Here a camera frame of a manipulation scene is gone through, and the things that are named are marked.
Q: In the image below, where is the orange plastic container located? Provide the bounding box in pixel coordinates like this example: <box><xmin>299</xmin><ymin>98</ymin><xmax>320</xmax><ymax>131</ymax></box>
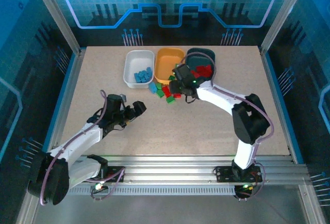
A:
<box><xmin>154</xmin><ymin>47</ymin><xmax>186</xmax><ymax>84</ymax></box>

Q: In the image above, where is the dark teal plastic container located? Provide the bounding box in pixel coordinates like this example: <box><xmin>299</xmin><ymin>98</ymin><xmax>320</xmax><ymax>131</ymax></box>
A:
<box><xmin>185</xmin><ymin>47</ymin><xmax>216</xmax><ymax>87</ymax></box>

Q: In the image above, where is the white plastic container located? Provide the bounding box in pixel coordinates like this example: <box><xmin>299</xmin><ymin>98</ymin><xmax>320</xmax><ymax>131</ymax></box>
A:
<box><xmin>123</xmin><ymin>50</ymin><xmax>155</xmax><ymax>89</ymax></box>

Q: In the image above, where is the blue printed side panel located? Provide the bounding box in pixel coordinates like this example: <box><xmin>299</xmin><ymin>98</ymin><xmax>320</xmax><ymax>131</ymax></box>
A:
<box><xmin>268</xmin><ymin>0</ymin><xmax>330</xmax><ymax>209</ymax></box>
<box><xmin>0</xmin><ymin>0</ymin><xmax>78</xmax><ymax>173</ymax></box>

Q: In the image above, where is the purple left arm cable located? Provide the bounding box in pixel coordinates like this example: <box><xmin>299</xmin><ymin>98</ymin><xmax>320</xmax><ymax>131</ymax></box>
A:
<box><xmin>38</xmin><ymin>89</ymin><xmax>126</xmax><ymax>206</ymax></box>

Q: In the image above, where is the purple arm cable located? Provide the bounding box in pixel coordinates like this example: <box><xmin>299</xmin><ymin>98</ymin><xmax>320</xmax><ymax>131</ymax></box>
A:
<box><xmin>38</xmin><ymin>89</ymin><xmax>126</xmax><ymax>206</ymax></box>
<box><xmin>179</xmin><ymin>52</ymin><xmax>274</xmax><ymax>201</ymax></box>

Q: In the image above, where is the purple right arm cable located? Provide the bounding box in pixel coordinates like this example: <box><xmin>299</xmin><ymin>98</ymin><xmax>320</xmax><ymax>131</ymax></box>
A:
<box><xmin>179</xmin><ymin>52</ymin><xmax>274</xmax><ymax>201</ymax></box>

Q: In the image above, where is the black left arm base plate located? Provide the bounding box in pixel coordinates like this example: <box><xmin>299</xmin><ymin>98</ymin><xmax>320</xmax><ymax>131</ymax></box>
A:
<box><xmin>86</xmin><ymin>166</ymin><xmax>125</xmax><ymax>183</ymax></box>

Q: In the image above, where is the aluminium front rail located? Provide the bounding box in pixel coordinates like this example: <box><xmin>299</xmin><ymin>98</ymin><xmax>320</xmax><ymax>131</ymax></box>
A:
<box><xmin>33</xmin><ymin>155</ymin><xmax>309</xmax><ymax>186</ymax></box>

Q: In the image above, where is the aluminium table side rail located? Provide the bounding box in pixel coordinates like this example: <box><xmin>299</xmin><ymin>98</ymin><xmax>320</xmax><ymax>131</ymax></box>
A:
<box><xmin>38</xmin><ymin>48</ymin><xmax>87</xmax><ymax>165</ymax></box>

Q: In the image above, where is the slotted grey cable duct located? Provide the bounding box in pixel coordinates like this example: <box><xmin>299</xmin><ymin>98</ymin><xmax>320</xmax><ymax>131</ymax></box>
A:
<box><xmin>69</xmin><ymin>185</ymin><xmax>238</xmax><ymax>197</ymax></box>

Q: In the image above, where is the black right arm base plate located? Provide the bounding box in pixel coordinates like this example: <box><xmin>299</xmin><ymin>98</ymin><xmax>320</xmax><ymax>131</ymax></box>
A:
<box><xmin>215</xmin><ymin>166</ymin><xmax>262</xmax><ymax>183</ymax></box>

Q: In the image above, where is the aluminium frame post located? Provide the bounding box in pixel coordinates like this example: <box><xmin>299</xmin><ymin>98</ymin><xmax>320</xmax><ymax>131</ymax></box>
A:
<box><xmin>28</xmin><ymin>0</ymin><xmax>87</xmax><ymax>56</ymax></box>
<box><xmin>258</xmin><ymin>0</ymin><xmax>311</xmax><ymax>54</ymax></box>

